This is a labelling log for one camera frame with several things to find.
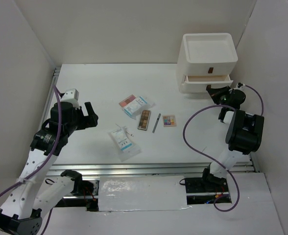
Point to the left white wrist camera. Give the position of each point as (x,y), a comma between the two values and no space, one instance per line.
(70,96)

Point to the glitter eyeshadow palette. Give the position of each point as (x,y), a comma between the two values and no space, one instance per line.
(169,121)

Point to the brown eyeshadow palette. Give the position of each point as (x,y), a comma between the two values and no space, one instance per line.
(144,119)

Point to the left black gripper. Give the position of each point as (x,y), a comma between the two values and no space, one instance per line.
(88,121)

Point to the white drawer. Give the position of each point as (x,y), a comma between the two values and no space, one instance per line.
(198,84)

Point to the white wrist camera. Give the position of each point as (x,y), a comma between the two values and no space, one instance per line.
(240,86)
(70,96)

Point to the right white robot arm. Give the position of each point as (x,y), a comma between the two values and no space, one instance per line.
(244,134)

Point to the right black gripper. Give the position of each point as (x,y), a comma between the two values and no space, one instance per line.
(215,93)

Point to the cotton pad packet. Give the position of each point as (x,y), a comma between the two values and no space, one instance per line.
(126,147)
(139,104)

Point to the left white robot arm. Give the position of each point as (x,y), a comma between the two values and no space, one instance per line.
(23,211)

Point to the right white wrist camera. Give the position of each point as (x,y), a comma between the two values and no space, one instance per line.
(240,86)

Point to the pink blush palette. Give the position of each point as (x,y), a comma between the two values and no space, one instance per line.
(127,100)

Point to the white taped cover plate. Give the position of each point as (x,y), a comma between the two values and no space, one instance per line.
(156,193)

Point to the white drawer organizer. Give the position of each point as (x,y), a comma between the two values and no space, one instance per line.
(206,54)

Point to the houndstooth eyeliner pen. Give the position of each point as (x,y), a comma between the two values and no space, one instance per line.
(156,123)

